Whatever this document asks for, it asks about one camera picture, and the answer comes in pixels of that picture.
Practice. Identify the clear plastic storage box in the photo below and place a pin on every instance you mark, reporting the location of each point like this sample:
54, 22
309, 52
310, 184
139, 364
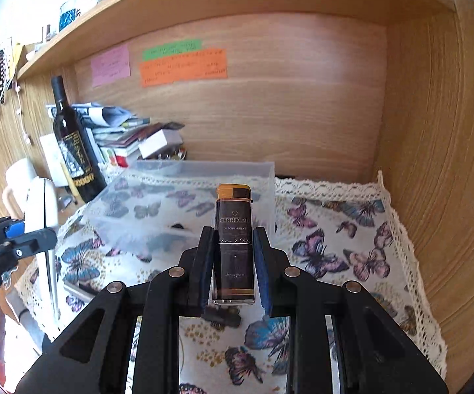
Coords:
171, 209

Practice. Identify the small black clip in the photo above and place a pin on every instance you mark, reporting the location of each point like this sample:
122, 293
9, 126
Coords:
222, 318

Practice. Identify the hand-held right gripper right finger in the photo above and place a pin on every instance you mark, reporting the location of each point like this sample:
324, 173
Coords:
263, 279

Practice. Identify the metal pen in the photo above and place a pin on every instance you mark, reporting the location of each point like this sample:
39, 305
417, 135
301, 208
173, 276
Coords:
79, 290

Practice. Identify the dark wine bottle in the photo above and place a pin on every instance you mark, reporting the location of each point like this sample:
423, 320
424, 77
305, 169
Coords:
73, 139

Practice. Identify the orange sticky note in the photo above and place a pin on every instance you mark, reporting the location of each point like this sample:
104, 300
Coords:
183, 69

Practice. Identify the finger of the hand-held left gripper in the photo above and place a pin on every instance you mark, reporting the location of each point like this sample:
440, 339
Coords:
23, 248
15, 228

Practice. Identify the wooden shelf unit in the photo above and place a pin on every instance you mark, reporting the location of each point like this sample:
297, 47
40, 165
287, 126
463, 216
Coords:
302, 90

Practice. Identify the pink sticky note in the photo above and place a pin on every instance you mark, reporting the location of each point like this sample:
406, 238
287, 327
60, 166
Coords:
110, 65

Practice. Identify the butterfly print lace cloth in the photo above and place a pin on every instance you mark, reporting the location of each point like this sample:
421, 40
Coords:
343, 246

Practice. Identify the green sticky note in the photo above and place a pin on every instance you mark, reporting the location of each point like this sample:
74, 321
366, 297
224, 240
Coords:
171, 50

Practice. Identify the white plastic case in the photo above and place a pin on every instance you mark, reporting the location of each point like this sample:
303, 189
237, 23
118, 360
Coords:
43, 213

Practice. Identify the pile of papers and books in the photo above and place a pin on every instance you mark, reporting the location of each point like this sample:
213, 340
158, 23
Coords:
109, 127

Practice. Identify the white mug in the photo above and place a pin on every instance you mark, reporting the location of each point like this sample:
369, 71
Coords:
20, 180

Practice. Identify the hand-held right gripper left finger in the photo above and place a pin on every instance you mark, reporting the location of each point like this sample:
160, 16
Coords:
207, 273

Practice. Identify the blue patterned cup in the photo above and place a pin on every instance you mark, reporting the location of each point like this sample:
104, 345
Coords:
68, 14

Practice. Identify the small white cardboard box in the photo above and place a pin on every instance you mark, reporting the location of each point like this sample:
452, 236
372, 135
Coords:
160, 143

